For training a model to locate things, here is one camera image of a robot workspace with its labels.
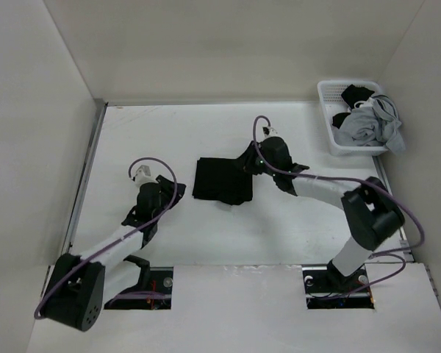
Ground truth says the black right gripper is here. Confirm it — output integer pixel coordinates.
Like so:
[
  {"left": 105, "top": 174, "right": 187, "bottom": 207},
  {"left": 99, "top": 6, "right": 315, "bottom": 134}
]
[{"left": 232, "top": 140, "right": 278, "bottom": 177}]

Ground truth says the black tank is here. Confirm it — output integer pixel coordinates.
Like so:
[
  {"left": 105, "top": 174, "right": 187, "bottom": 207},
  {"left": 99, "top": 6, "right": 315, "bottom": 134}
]
[
  {"left": 332, "top": 85, "right": 375, "bottom": 129},
  {"left": 192, "top": 157, "right": 253, "bottom": 205}
]

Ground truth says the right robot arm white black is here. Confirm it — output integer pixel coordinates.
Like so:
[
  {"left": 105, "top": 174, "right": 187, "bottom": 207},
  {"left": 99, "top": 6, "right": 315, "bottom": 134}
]
[{"left": 235, "top": 136, "right": 404, "bottom": 291}]

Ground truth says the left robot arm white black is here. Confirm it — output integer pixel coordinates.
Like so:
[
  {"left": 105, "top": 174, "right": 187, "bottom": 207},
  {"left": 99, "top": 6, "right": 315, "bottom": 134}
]
[{"left": 35, "top": 176, "right": 186, "bottom": 332}]

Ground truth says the grey tank top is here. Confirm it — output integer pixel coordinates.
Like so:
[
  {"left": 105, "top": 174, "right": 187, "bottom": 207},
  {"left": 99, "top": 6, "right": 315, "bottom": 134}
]
[{"left": 334, "top": 95, "right": 406, "bottom": 154}]

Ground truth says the white plastic laundry basket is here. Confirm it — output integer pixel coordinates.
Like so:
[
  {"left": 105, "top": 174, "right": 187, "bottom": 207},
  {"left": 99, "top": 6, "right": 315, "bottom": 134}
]
[{"left": 317, "top": 79, "right": 387, "bottom": 157}]

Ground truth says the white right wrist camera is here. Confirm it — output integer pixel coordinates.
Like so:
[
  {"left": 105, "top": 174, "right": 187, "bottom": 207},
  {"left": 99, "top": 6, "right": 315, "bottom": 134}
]
[{"left": 262, "top": 126, "right": 279, "bottom": 139}]

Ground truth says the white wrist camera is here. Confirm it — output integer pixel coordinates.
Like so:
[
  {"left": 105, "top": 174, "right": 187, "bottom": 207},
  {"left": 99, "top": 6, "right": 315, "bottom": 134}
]
[
  {"left": 262, "top": 126, "right": 279, "bottom": 139},
  {"left": 132, "top": 165, "right": 157, "bottom": 188}
]

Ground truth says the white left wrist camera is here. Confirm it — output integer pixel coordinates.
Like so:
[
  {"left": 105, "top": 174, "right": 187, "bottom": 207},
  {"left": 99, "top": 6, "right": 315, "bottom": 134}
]
[{"left": 132, "top": 165, "right": 157, "bottom": 188}]

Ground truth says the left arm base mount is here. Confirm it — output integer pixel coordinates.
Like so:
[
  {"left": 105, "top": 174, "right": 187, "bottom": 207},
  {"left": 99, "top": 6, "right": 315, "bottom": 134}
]
[{"left": 104, "top": 255, "right": 173, "bottom": 310}]

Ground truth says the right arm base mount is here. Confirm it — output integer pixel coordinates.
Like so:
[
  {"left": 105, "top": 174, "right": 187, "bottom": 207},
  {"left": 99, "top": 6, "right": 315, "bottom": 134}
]
[{"left": 302, "top": 266, "right": 374, "bottom": 310}]

